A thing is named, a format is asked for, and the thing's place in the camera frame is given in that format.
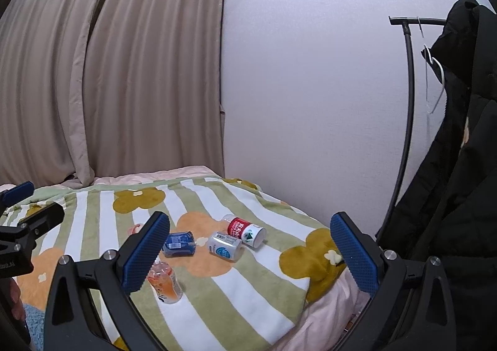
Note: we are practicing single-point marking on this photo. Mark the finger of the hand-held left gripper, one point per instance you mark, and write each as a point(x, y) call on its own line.
point(42, 218)
point(17, 191)

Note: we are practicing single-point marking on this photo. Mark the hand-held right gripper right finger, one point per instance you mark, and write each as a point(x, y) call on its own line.
point(355, 254)

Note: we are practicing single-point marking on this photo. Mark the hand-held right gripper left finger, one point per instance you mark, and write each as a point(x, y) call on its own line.
point(145, 254)

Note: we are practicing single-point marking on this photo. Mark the white cup with blue label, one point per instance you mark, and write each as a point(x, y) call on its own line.
point(225, 246)

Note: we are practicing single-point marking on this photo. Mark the person's left hand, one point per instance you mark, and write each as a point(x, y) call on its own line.
point(15, 296)

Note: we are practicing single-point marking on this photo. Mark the small pink bottle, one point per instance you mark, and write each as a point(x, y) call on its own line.
point(136, 228)

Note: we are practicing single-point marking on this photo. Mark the blue label plastic bottle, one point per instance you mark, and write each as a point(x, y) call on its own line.
point(178, 244)

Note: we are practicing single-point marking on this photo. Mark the orange drink plastic bottle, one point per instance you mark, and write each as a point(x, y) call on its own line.
point(167, 283)

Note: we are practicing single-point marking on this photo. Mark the blue fluffy cloth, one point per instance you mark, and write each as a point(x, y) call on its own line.
point(35, 324)

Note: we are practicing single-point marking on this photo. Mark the red label plastic bottle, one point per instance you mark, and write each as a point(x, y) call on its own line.
point(244, 232)

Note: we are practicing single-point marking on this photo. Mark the striped floral blanket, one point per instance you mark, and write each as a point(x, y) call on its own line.
point(240, 289)

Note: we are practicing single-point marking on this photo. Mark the beige curtain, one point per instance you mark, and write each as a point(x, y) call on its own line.
point(42, 83)
point(155, 71)

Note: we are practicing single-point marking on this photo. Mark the black padded jacket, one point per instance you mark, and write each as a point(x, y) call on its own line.
point(466, 180)

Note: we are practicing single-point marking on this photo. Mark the black clothes rack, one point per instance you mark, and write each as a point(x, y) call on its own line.
point(407, 102)

